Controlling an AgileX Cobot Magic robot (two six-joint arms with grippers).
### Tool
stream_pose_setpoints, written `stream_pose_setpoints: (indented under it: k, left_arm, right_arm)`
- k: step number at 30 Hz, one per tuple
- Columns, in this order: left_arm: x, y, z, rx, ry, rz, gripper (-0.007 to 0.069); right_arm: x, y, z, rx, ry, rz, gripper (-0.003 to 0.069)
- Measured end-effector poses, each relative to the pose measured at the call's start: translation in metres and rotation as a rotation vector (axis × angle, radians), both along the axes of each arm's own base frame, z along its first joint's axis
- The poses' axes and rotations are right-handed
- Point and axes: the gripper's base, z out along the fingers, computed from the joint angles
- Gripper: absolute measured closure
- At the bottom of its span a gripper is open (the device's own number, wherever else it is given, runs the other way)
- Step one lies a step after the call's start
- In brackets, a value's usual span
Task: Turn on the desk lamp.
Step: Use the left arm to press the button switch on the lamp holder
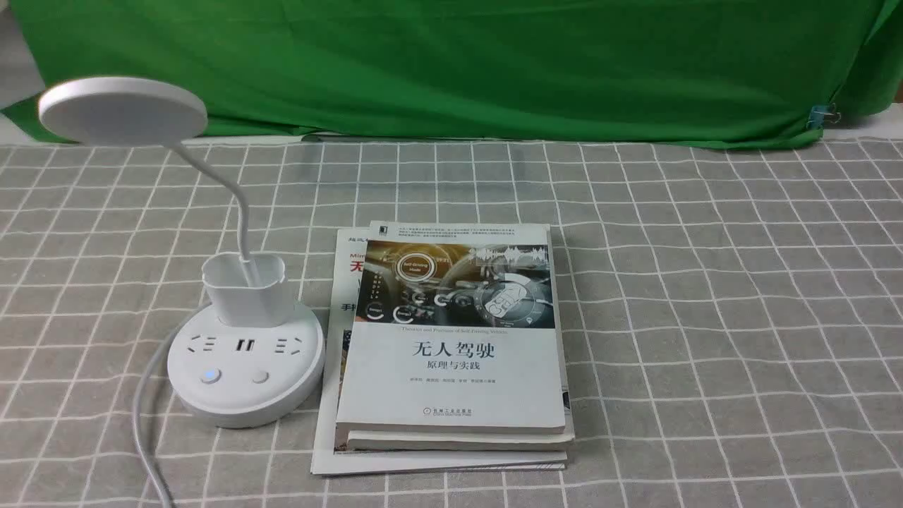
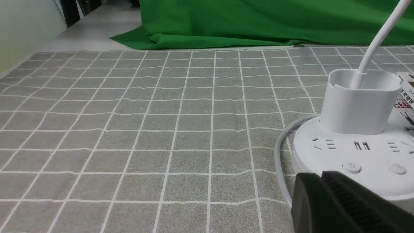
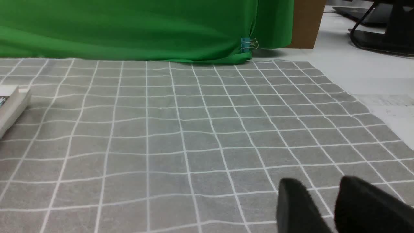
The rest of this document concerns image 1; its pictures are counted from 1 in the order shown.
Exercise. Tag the white desk lamp with socket base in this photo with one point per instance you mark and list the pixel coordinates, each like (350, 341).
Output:
(255, 352)

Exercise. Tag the top self-driving textbook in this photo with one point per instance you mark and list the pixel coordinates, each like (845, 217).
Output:
(451, 374)

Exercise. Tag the middle book under textbook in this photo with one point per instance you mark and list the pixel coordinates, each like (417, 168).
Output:
(494, 441)

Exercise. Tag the green backdrop cloth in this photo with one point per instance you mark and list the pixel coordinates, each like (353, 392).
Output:
(714, 74)

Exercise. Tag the bottom white magazine book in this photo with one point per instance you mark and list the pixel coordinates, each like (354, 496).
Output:
(326, 460)

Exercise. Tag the grey checkered tablecloth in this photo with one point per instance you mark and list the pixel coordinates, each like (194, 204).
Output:
(732, 321)

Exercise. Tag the blue binder clip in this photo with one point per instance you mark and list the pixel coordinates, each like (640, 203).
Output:
(822, 116)

